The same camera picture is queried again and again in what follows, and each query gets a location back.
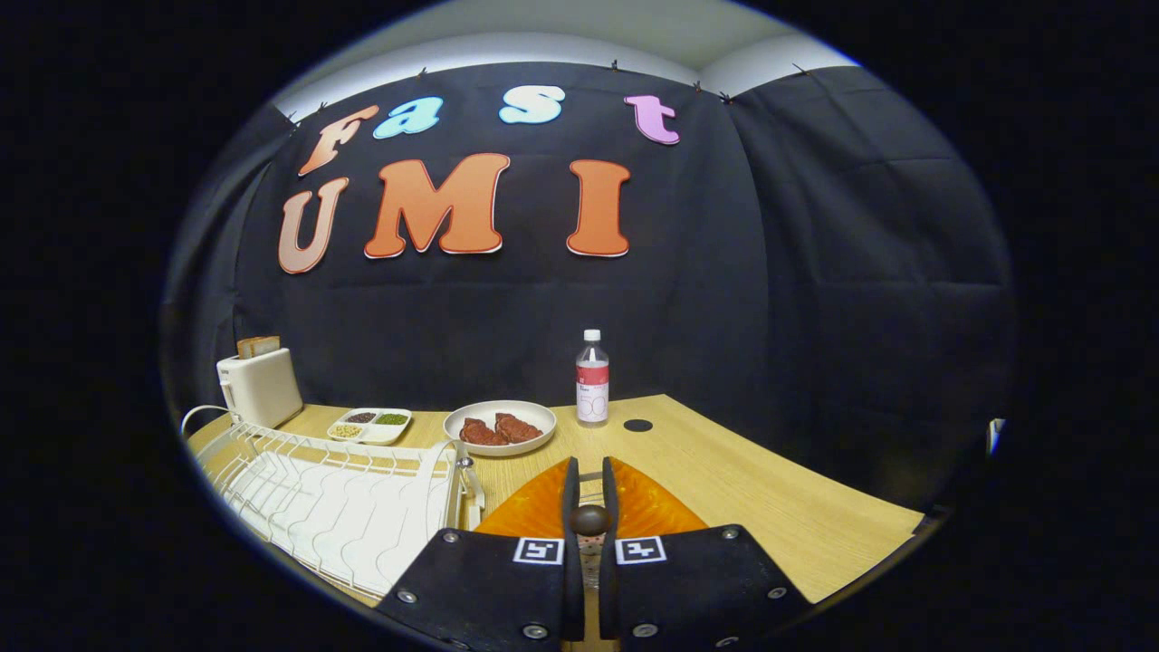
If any clear red-label water bottle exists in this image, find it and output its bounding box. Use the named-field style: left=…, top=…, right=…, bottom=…
left=576, top=329, right=610, bottom=427

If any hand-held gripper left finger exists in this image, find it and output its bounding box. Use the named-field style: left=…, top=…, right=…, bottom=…
left=376, top=456, right=586, bottom=652

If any white toaster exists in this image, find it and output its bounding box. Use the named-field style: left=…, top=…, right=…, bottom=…
left=216, top=348, right=304, bottom=430

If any white wire dish rack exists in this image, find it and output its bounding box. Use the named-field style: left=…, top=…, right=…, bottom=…
left=181, top=405, right=485, bottom=599

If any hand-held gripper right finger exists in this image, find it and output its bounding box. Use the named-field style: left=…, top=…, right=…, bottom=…
left=598, top=456, right=811, bottom=652

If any brown-handled spoon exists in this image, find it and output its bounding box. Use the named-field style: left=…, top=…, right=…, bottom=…
left=569, top=504, right=613, bottom=544

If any white round plate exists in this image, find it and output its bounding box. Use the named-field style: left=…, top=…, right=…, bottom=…
left=443, top=400, right=558, bottom=457

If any white compartment tray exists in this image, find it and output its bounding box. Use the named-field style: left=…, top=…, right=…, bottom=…
left=327, top=407, right=413, bottom=446

